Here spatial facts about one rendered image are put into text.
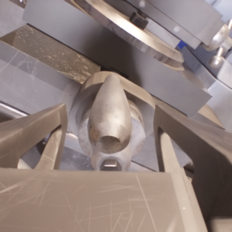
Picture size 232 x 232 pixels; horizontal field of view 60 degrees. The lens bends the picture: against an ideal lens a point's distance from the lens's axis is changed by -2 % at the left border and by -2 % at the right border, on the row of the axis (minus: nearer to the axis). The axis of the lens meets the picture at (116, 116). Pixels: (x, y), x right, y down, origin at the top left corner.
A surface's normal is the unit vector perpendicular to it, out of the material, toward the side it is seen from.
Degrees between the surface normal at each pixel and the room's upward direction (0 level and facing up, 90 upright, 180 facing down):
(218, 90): 90
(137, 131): 90
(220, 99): 90
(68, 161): 90
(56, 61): 0
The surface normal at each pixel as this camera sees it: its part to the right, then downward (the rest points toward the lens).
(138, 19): -0.25, 0.41
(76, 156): 0.00, 0.56
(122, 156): 0.41, 0.05
